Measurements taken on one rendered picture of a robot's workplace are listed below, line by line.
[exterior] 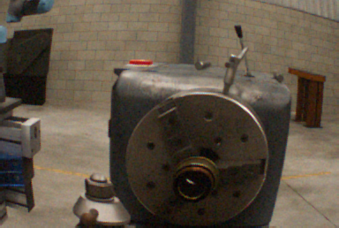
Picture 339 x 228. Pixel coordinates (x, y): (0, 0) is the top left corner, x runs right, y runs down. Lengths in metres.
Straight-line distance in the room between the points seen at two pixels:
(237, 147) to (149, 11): 10.10
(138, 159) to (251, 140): 0.24
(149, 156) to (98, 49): 10.02
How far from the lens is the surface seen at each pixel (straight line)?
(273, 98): 1.35
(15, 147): 1.38
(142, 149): 1.22
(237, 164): 1.16
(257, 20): 11.66
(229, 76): 1.22
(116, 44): 11.22
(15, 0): 1.71
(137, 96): 1.37
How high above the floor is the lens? 1.35
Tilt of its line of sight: 6 degrees down
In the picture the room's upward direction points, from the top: 4 degrees clockwise
